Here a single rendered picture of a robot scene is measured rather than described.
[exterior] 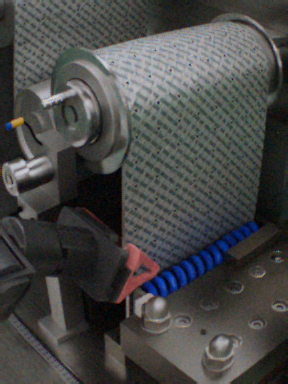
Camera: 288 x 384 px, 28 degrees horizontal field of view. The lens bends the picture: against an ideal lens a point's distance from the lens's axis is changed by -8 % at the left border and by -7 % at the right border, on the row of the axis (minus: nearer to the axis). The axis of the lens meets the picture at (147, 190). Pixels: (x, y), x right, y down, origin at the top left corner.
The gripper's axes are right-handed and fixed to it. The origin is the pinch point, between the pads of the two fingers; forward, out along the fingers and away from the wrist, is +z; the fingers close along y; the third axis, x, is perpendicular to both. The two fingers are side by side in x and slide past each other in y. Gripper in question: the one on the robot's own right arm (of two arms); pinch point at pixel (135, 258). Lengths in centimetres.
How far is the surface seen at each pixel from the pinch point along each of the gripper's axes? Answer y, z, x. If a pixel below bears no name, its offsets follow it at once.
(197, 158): 0.3, 2.2, 13.3
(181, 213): 0.4, 3.9, 6.5
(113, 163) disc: -1.1, -8.8, 10.1
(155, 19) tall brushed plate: -31.7, 18.6, 29.4
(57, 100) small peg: -6.9, -14.6, 13.8
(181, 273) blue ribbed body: 3.1, 5.8, -0.2
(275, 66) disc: 0.4, 9.7, 28.5
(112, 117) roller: -0.7, -12.2, 14.7
